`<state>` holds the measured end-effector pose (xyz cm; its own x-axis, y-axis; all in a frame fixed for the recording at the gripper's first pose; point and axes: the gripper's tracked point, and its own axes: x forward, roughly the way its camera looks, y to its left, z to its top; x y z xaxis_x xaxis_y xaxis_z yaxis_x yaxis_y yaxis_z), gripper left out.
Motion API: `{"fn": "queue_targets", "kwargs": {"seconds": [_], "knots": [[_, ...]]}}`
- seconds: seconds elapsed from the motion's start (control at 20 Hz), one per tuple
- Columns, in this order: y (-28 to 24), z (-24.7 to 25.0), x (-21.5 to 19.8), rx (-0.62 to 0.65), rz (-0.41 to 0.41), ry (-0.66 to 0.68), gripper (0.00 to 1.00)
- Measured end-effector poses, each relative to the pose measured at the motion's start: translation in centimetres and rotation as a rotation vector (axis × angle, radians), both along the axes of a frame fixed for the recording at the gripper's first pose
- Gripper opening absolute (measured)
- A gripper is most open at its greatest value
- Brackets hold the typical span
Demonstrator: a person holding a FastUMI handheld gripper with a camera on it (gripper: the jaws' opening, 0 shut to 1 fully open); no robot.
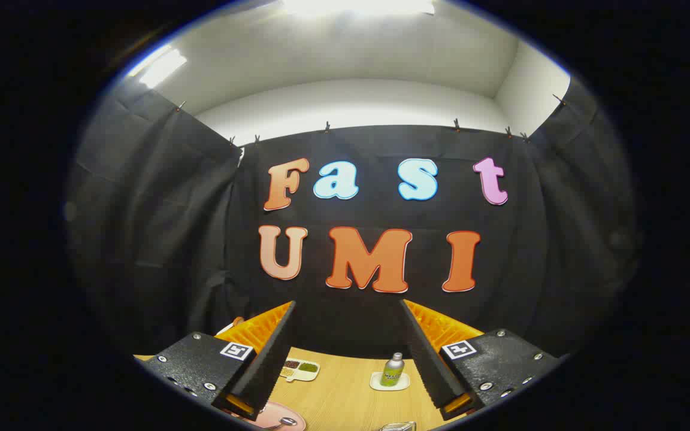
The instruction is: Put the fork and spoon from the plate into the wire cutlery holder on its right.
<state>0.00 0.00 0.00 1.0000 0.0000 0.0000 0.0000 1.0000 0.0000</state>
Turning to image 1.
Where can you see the white square coaster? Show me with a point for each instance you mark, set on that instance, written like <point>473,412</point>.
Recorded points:
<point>402,384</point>

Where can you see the green soda bottle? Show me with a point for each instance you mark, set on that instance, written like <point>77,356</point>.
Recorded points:
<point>392,372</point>

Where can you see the ceiling light panel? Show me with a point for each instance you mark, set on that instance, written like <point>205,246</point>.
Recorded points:
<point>357,6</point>
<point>159,67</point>

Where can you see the white divided bean dish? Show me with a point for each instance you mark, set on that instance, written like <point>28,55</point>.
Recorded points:
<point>300,369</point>

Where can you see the pink round plate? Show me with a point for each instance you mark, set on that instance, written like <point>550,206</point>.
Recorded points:
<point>270,414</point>

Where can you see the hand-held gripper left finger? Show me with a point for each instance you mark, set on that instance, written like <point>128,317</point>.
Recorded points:
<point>273,359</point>

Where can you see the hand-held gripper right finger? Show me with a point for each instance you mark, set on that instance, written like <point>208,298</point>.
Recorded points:
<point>426,359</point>

